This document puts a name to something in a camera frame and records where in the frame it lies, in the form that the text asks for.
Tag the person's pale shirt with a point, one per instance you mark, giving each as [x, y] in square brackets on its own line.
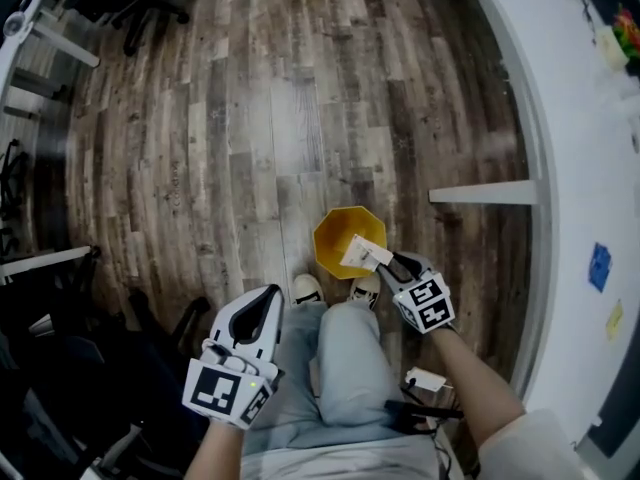
[530, 448]

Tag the clear snack packet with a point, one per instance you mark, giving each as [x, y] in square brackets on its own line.
[365, 253]

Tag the person's right shoe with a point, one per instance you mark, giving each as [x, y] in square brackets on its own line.
[365, 290]

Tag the person's left hand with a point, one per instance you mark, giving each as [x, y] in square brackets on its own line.
[235, 360]

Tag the white power adapter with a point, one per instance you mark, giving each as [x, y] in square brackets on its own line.
[425, 378]

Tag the person's left forearm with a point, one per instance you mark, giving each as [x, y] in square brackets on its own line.
[215, 450]

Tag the long dark grey partition panel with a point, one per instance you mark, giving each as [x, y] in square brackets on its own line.
[617, 418]

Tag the clear crumpled plastic bag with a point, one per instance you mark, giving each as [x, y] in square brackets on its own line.
[622, 93]

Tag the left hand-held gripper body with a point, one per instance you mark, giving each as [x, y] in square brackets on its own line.
[215, 390]

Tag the person's left shoe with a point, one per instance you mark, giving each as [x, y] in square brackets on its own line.
[307, 290]

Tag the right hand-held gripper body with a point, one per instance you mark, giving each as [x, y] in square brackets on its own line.
[425, 303]

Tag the white pot with colourful flowers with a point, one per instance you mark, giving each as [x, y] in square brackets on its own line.
[620, 38]

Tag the black waist device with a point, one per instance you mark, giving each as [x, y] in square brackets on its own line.
[415, 415]

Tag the yellow waste bin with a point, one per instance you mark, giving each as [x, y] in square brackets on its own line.
[332, 238]

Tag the person's right forearm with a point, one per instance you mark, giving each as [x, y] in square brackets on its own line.
[475, 388]

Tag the white partition bracket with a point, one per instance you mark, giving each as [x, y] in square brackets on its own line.
[596, 420]

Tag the person's shoe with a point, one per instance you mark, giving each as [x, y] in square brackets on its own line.
[365, 290]
[307, 290]

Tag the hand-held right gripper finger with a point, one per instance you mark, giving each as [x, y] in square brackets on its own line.
[392, 280]
[422, 265]

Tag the blue packet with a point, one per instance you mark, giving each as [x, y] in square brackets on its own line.
[600, 267]

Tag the white desk leg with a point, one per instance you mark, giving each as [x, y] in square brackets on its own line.
[480, 193]

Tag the yellow packet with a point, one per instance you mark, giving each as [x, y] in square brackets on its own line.
[615, 320]

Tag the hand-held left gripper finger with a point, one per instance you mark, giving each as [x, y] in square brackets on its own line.
[276, 328]
[220, 323]

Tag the black mesh chair with headrest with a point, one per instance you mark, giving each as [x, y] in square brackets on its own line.
[150, 3]

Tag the black office chair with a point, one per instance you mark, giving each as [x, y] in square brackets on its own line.
[100, 393]

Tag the person's light blue trousers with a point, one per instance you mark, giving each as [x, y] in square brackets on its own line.
[350, 368]

